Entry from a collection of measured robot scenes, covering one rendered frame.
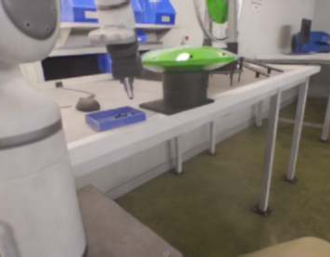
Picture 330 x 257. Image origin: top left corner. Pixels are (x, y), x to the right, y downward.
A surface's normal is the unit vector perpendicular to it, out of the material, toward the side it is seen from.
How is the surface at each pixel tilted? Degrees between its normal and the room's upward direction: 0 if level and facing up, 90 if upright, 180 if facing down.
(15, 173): 90
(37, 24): 95
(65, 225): 90
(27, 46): 108
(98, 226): 0
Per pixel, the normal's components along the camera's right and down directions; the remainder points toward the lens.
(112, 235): -0.04, -0.94
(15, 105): 0.22, -0.85
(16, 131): 0.56, 0.21
